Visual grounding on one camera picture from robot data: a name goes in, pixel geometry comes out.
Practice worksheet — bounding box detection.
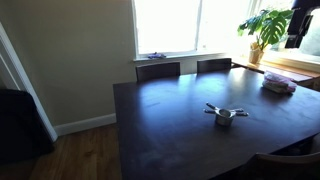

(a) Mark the white baseboard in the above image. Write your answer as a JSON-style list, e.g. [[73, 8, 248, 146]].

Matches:
[[53, 112, 118, 137]]

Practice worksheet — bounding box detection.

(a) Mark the right dark chair back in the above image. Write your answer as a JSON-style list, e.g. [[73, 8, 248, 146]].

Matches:
[[196, 57, 233, 75]]

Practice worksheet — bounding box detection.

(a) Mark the yellow plant pot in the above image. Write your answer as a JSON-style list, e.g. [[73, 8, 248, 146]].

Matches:
[[248, 41, 265, 65]]

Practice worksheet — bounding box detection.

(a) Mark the dark chair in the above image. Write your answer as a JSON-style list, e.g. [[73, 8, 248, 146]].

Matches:
[[135, 61, 181, 83], [196, 57, 233, 75]]

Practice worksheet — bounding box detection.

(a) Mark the quarter cup steel measuring cup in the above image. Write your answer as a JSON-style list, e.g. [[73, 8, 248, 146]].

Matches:
[[205, 102, 233, 118]]

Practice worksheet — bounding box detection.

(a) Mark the green monstera plant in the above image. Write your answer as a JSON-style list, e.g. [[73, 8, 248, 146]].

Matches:
[[237, 8, 295, 52]]

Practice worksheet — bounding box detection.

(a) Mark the left dark chair back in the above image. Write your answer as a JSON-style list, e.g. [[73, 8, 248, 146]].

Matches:
[[135, 61, 181, 83]]

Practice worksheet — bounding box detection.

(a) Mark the blue object on windowsill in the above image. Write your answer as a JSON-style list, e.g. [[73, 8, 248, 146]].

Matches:
[[147, 51, 167, 60]]

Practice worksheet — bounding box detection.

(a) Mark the white window frame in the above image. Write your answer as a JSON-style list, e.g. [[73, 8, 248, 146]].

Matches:
[[249, 0, 320, 73], [130, 0, 255, 63]]

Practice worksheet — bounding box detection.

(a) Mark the curved back wooden chair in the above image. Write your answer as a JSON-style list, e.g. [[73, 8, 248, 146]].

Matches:
[[238, 151, 320, 180]]

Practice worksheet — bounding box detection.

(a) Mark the clear plastic bag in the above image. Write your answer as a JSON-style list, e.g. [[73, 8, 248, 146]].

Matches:
[[261, 70, 298, 95]]

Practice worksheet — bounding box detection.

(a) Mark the black furniture piece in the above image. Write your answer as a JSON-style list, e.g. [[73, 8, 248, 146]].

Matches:
[[0, 88, 55, 165]]

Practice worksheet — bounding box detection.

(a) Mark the wooden window bench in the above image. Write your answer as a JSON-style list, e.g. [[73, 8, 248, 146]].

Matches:
[[231, 54, 320, 90]]

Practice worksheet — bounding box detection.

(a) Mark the one cup steel measuring cup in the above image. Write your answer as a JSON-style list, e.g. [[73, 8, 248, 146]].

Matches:
[[214, 107, 245, 127]]

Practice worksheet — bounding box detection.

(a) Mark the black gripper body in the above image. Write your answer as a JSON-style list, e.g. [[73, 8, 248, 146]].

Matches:
[[286, 7, 315, 37]]

